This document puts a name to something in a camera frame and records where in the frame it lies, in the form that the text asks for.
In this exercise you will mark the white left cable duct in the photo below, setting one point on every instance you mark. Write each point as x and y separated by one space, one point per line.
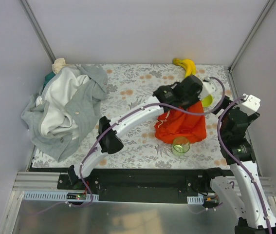
60 196

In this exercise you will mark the teal cloth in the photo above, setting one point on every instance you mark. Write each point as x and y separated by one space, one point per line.
48 77

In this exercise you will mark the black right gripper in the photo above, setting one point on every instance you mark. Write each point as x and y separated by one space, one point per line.
224 105

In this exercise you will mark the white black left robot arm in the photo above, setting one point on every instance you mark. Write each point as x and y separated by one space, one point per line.
110 131

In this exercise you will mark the white right cable duct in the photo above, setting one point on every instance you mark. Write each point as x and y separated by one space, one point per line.
195 200

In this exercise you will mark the orange cloth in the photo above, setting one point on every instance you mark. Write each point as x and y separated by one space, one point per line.
174 123

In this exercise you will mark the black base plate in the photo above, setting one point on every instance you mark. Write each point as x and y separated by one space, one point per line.
140 185

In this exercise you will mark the lime green bowl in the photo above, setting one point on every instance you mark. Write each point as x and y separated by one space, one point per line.
207 101

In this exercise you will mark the beige cloth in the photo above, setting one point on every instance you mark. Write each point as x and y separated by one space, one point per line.
58 64

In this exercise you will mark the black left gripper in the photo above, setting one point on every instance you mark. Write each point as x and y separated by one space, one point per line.
195 99

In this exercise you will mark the yellow banana bunch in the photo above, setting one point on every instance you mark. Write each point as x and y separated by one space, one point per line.
188 65

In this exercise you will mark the white cable duct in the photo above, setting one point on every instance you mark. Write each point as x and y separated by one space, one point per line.
60 196
195 200

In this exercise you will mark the grey white sweatshirt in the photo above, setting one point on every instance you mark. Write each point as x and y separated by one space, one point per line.
66 110

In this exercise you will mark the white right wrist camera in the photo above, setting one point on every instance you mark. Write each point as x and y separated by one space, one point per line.
249 104

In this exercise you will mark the green translucent plastic cup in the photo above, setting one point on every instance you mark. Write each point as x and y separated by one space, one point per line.
180 146

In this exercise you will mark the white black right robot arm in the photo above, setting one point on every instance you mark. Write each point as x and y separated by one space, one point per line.
251 208

